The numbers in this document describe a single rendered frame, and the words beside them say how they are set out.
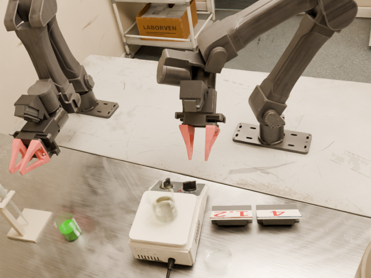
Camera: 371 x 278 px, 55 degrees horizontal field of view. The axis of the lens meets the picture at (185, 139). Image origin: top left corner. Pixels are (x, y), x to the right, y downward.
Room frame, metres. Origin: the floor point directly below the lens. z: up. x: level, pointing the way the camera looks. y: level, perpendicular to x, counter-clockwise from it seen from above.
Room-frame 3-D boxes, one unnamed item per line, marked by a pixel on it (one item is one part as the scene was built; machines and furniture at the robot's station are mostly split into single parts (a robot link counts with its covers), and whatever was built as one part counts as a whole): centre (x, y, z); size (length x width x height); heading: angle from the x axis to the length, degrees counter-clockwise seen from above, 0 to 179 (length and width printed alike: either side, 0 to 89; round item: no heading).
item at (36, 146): (0.63, 0.37, 1.04); 0.09 x 0.07 x 0.07; 158
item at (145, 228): (0.43, 0.07, 0.98); 0.12 x 0.12 x 0.01; 70
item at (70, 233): (0.50, 0.30, 0.93); 0.04 x 0.04 x 0.06
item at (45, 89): (0.79, 0.31, 1.08); 0.12 x 0.09 x 0.12; 172
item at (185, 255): (0.46, 0.07, 0.94); 0.22 x 0.13 x 0.08; 160
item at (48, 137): (0.70, 0.35, 1.04); 0.10 x 0.07 x 0.07; 68
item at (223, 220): (0.45, -0.07, 0.92); 0.09 x 0.06 x 0.04; 78
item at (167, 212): (0.43, 0.07, 1.02); 0.06 x 0.05 x 0.08; 112
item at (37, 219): (0.54, 0.41, 0.96); 0.08 x 0.08 x 0.13; 68
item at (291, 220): (0.43, -0.16, 0.92); 0.09 x 0.06 x 0.04; 78
